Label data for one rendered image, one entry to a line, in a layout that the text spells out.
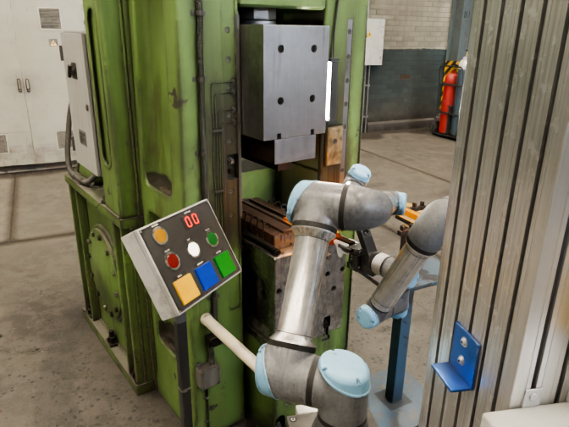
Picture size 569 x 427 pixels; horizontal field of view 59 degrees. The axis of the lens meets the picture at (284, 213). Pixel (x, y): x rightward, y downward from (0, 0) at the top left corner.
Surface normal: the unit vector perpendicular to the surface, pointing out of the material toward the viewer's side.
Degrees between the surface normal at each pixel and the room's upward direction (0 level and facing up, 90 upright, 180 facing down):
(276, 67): 90
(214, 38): 90
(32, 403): 0
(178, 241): 60
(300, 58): 90
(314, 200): 55
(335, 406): 90
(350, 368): 8
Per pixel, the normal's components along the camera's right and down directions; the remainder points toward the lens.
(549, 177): -0.98, 0.05
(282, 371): -0.25, -0.27
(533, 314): 0.18, 0.34
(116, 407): 0.01, -0.94
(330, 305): 0.60, 0.28
